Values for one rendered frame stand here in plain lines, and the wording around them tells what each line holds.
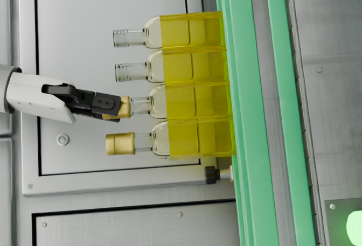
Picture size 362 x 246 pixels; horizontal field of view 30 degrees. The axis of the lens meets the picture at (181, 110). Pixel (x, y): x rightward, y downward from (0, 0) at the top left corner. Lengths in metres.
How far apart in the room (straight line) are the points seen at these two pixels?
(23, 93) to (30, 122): 0.17
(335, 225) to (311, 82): 0.19
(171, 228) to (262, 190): 0.32
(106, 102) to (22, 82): 0.13
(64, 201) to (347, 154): 0.52
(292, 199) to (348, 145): 0.10
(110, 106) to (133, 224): 0.25
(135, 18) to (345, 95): 0.47
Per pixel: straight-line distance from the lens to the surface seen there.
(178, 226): 1.20
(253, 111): 0.93
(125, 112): 1.05
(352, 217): 0.86
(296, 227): 0.91
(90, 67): 1.23
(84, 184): 1.17
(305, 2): 0.98
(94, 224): 1.20
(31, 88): 1.04
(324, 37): 0.96
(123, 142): 1.04
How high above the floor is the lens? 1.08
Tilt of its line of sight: 2 degrees down
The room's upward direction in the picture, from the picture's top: 94 degrees counter-clockwise
